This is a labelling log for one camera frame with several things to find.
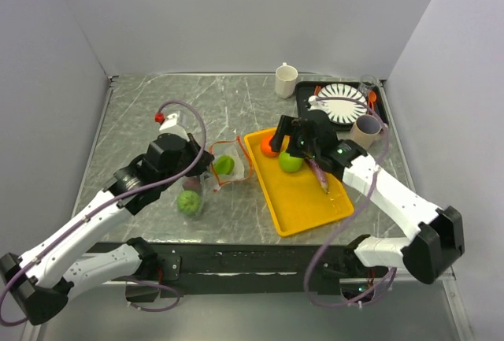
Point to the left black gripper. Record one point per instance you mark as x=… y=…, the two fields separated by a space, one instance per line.
x=192 y=146

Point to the clear glass cup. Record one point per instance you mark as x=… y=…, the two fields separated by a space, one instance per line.
x=366 y=84

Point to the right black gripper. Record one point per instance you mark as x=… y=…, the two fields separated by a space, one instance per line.
x=287 y=126

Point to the orange toy tangerine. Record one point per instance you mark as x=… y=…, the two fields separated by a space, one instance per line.
x=266 y=149

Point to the black serving tray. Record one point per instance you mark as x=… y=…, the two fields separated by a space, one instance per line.
x=304 y=91

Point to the beige mug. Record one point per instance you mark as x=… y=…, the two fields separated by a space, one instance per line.
x=366 y=130

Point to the yellow plastic tray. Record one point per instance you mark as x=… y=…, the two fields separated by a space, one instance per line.
x=296 y=200

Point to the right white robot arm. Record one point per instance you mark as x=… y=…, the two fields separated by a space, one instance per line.
x=433 y=238

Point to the orange plastic spoon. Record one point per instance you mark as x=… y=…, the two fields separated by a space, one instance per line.
x=372 y=97

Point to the maroon toy passion fruit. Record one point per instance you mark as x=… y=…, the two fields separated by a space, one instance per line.
x=192 y=184

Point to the green toy starfruit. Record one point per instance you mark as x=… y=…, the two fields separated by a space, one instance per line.
x=224 y=165

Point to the striped white plate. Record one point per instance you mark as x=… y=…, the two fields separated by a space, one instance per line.
x=342 y=103

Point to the white ceramic mug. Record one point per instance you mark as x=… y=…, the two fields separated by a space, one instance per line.
x=285 y=80

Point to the green toy apple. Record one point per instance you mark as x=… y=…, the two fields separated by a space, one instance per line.
x=288 y=163

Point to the purple toy eggplant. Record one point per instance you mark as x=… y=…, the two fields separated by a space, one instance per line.
x=319 y=174

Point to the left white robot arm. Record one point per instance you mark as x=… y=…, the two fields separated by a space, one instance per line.
x=45 y=278

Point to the black base beam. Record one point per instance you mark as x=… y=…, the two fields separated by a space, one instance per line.
x=205 y=269

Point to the clear zip top bag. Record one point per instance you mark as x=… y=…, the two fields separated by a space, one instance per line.
x=211 y=182

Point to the bumpy green toy fruit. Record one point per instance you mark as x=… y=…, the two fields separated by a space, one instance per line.
x=189 y=202

